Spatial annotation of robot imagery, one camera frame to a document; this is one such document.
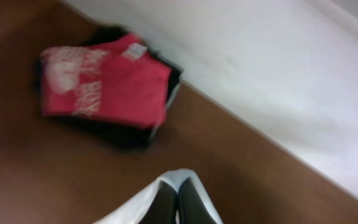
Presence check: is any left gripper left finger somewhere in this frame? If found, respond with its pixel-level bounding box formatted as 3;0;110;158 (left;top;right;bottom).
139;182;178;224

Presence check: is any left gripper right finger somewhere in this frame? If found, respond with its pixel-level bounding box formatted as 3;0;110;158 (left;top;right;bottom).
178;177;218;224

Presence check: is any white printed t-shirt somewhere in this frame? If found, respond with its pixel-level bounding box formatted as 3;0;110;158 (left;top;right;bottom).
96;169;223;224

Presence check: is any black folded clothes stack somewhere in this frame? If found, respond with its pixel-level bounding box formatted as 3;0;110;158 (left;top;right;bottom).
46;26;183;150

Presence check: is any red folded printed t-shirt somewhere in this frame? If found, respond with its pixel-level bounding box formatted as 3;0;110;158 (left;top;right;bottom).
41;34;171;128

